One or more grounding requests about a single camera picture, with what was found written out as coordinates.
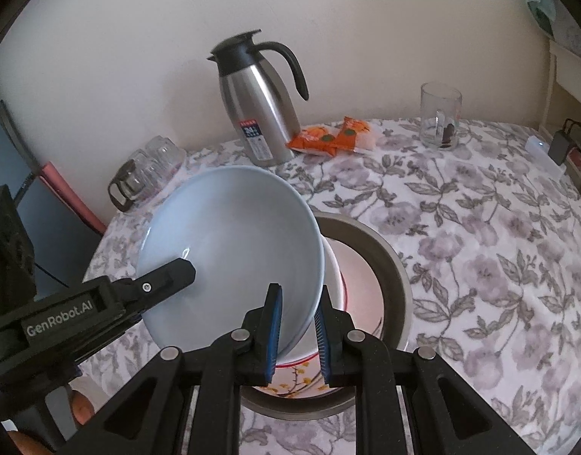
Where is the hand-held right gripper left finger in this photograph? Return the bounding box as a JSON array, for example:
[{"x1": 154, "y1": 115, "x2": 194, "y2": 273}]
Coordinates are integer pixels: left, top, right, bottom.
[{"x1": 79, "y1": 283, "x2": 285, "y2": 455}]

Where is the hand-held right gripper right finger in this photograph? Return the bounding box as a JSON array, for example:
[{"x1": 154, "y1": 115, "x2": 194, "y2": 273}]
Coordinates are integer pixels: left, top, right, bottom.
[{"x1": 314, "y1": 284, "x2": 538, "y2": 455}]

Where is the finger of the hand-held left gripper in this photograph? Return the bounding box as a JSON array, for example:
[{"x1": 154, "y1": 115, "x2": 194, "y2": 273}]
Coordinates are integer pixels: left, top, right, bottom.
[{"x1": 107, "y1": 258, "x2": 197, "y2": 323}]

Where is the white red-rimmed bowl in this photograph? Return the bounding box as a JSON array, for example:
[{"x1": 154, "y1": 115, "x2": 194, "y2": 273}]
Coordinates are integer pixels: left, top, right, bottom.
[{"x1": 271, "y1": 239, "x2": 350, "y2": 370}]

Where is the white yellow flower plate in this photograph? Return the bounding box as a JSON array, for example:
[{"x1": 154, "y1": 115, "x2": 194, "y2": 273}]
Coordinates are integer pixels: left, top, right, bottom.
[{"x1": 250, "y1": 239, "x2": 383, "y2": 399}]

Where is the light blue bowl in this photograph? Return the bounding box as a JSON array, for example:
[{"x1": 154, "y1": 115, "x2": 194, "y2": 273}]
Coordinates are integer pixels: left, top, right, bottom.
[{"x1": 136, "y1": 166, "x2": 326, "y2": 358}]

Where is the large stainless steel basin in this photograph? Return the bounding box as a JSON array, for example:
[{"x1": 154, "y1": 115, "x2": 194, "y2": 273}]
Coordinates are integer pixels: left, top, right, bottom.
[{"x1": 240, "y1": 214, "x2": 414, "y2": 422}]

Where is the clear glass cup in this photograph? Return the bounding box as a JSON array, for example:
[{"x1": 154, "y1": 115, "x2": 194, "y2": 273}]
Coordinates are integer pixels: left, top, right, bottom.
[
  {"x1": 124, "y1": 148, "x2": 151, "y2": 171},
  {"x1": 139, "y1": 161, "x2": 177, "y2": 195},
  {"x1": 145, "y1": 135, "x2": 187, "y2": 171}
]

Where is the orange snack packet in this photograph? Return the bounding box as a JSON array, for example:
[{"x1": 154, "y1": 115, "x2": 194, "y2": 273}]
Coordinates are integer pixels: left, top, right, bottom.
[
  {"x1": 335, "y1": 116, "x2": 381, "y2": 152},
  {"x1": 285, "y1": 124, "x2": 341, "y2": 158}
]

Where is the stainless steel thermos jug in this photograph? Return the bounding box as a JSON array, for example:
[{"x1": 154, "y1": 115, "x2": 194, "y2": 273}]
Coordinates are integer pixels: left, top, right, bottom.
[{"x1": 207, "y1": 30, "x2": 310, "y2": 166}]

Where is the clear glass mug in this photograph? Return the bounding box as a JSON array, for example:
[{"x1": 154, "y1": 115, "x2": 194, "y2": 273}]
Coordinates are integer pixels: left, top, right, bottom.
[{"x1": 419, "y1": 83, "x2": 463, "y2": 150}]

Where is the white power strip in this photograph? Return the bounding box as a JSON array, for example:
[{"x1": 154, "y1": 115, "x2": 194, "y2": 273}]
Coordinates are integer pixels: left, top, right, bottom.
[{"x1": 527, "y1": 135, "x2": 567, "y2": 176}]

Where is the black charger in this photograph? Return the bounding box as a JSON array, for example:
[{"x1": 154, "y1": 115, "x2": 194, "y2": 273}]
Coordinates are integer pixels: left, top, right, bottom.
[{"x1": 549, "y1": 130, "x2": 576, "y2": 164}]

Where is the white openwork shelf rack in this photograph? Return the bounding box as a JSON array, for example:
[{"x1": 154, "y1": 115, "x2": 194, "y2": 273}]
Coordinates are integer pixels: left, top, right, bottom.
[{"x1": 539, "y1": 38, "x2": 581, "y2": 204}]

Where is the teal cloth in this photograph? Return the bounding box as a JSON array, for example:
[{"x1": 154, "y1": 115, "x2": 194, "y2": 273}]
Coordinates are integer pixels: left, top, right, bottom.
[{"x1": 525, "y1": 0, "x2": 557, "y2": 36}]

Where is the glass teapot black handle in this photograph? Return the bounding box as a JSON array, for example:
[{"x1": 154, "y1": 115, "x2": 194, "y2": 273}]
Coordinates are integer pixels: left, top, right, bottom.
[{"x1": 107, "y1": 158, "x2": 153, "y2": 213}]

